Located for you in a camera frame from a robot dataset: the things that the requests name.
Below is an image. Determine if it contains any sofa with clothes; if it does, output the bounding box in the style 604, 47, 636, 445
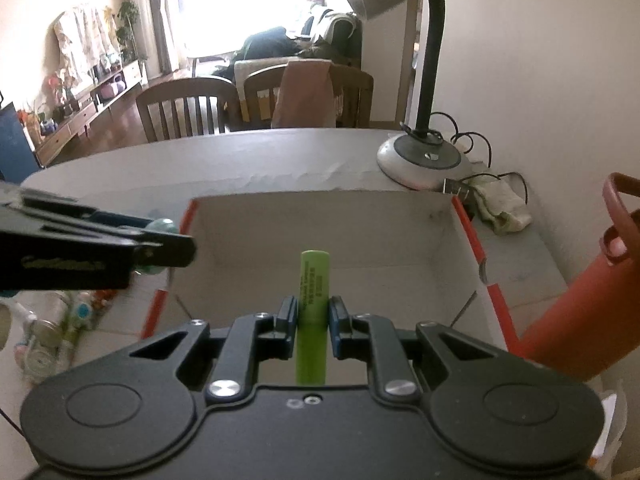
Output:
212, 4, 362, 81

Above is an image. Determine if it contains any blue panel cabinet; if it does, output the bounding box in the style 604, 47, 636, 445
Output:
0, 103, 41, 184

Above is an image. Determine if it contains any white red cardboard box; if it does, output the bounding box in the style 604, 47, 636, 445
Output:
142, 191, 518, 351

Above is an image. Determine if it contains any desk lamp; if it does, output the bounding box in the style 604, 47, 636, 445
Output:
347, 0, 471, 192

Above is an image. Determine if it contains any wooden chair with cloth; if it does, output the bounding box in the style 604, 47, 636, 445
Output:
236, 64, 374, 129

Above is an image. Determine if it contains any pink cloth on chair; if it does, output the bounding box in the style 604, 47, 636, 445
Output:
271, 60, 336, 129

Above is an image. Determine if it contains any wooden chair left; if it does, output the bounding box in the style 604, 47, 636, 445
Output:
136, 77, 244, 143

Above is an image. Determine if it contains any green marker pen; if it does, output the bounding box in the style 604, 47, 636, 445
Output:
296, 250, 330, 386

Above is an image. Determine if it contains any black lamp cable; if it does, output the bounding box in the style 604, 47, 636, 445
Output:
399, 110, 530, 206

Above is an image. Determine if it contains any wooden tv cabinet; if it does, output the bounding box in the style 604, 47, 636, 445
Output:
35, 60, 148, 168

